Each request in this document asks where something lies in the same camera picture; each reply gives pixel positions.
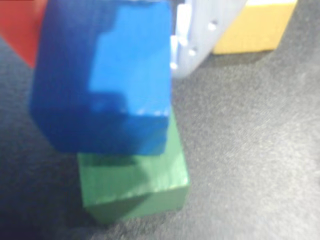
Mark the green wooden cube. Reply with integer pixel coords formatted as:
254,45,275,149
76,107,190,225

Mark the yellow wooden cube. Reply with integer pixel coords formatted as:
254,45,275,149
212,0,299,55

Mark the blue wooden cube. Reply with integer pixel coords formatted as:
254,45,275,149
28,0,173,156

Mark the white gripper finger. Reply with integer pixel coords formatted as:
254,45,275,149
169,0,247,80

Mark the black table mat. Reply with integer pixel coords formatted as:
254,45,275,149
0,0,320,240

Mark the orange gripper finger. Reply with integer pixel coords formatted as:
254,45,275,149
0,0,48,69

